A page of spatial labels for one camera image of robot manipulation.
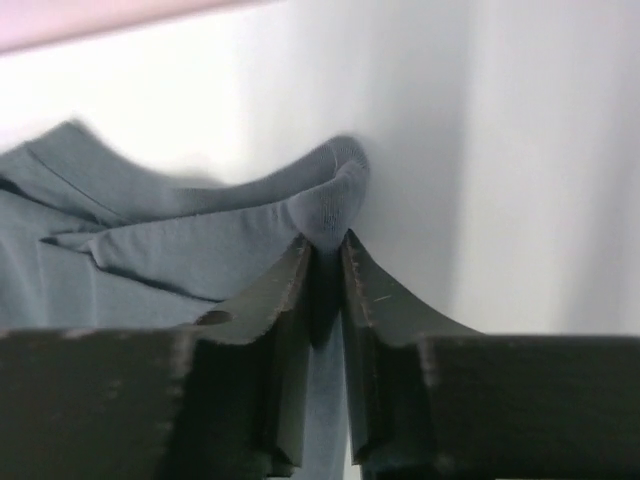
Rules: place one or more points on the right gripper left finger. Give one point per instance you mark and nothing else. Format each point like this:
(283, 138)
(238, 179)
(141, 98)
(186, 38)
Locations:
(223, 398)

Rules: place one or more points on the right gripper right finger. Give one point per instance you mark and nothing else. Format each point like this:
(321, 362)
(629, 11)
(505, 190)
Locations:
(430, 398)

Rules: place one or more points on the blue-grey t shirt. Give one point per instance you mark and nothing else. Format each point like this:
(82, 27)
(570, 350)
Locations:
(89, 239)

